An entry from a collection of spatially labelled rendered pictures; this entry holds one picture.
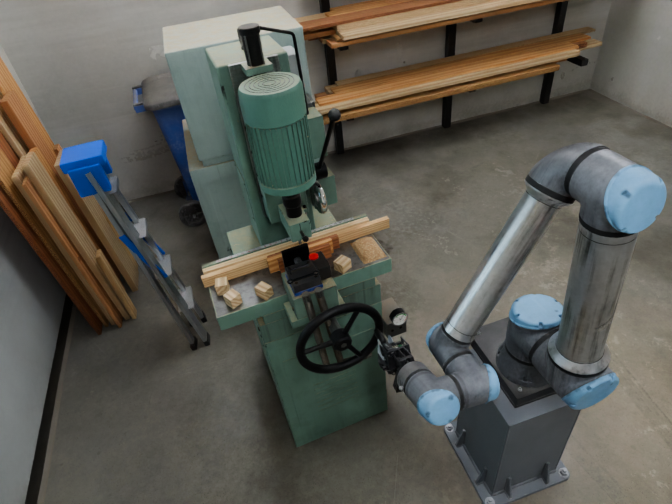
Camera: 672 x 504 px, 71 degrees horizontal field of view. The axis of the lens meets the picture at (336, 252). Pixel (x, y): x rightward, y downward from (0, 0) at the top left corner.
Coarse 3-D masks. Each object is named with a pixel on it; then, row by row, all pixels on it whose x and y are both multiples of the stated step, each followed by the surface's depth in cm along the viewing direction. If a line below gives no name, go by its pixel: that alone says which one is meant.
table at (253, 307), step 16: (352, 240) 168; (336, 256) 162; (352, 256) 161; (256, 272) 160; (336, 272) 156; (352, 272) 156; (368, 272) 159; (384, 272) 161; (240, 288) 155; (272, 288) 153; (224, 304) 150; (240, 304) 149; (256, 304) 149; (272, 304) 151; (288, 304) 151; (224, 320) 147; (240, 320) 150; (304, 320) 147
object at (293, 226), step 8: (280, 208) 158; (280, 216) 162; (304, 216) 153; (288, 224) 151; (296, 224) 150; (304, 224) 152; (288, 232) 155; (296, 232) 152; (304, 232) 153; (296, 240) 154
